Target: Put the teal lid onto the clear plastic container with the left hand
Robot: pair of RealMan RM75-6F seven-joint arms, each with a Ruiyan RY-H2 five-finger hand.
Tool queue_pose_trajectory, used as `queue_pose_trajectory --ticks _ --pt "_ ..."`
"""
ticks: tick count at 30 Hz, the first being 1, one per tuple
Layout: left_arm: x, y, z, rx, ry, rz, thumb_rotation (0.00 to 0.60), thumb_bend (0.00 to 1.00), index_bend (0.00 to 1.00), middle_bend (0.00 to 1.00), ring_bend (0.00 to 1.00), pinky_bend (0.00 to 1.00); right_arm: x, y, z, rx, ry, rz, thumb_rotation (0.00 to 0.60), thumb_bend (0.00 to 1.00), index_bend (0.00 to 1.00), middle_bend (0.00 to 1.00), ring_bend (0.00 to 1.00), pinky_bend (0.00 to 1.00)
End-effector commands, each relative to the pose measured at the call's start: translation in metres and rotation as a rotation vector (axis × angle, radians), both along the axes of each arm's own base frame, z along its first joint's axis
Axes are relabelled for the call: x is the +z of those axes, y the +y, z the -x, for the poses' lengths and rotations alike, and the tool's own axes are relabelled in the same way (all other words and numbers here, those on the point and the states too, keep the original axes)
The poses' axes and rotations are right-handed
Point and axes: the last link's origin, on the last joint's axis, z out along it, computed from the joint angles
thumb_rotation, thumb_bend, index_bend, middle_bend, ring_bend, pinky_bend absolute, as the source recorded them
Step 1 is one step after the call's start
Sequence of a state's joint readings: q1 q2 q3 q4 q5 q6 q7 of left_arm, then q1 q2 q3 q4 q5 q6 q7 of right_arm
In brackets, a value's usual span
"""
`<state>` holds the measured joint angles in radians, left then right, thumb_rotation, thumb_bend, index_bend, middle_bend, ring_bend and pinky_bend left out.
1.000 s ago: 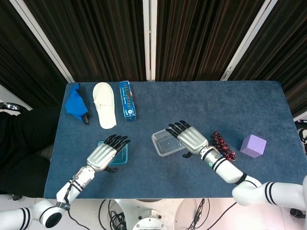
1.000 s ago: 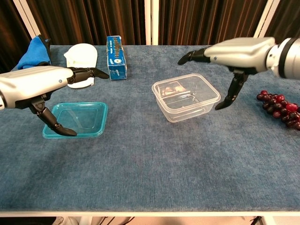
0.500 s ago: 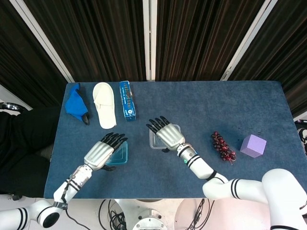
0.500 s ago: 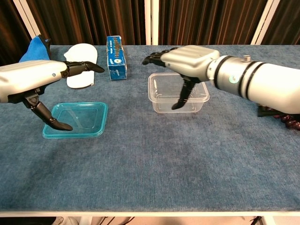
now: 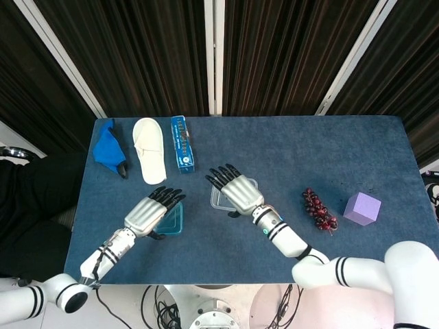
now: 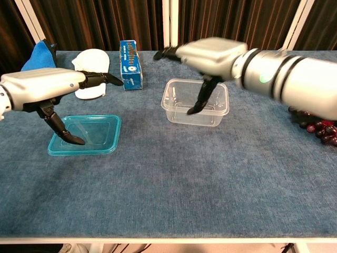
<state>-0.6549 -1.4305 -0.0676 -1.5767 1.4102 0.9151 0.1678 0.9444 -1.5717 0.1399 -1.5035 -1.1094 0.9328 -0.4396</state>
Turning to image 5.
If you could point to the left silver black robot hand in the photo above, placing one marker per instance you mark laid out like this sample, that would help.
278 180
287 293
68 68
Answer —
144 216

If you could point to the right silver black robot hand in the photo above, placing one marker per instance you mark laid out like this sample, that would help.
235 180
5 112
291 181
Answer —
240 195

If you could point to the clear plastic food container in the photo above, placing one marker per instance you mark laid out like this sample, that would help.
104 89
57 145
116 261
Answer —
216 200

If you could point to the translucent blue plastic lid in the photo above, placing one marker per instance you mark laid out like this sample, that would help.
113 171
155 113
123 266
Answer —
175 222

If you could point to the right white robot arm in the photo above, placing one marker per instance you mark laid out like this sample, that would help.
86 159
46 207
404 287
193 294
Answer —
288 240

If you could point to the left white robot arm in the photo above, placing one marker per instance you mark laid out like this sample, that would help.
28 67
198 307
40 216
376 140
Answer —
113 248

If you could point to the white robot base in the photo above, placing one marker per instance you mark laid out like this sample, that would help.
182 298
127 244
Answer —
212 298

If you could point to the blue cling film box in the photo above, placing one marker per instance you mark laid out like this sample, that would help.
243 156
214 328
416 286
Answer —
183 147

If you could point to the blue fabric table cover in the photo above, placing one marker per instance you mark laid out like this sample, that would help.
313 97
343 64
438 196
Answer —
240 250

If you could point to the blue cloth with black trim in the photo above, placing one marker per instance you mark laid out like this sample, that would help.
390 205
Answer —
106 150

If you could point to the bunch of dark red grapes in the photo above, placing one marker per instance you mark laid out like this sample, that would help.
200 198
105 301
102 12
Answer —
317 209

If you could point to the black fabric seat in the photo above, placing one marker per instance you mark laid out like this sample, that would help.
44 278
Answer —
31 205

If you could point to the purple cube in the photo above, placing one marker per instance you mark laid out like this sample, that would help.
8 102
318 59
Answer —
360 210

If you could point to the dark brown curtain panel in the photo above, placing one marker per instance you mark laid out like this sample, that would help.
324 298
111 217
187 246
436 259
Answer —
34 85
411 85
281 58
137 58

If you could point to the chrome metal bar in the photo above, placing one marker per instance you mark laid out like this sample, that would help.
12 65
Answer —
15 150

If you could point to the black white patterned object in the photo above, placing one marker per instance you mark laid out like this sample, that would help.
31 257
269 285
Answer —
433 195

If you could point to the white frame post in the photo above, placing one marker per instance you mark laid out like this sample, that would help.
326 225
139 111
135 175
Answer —
61 58
209 58
355 58

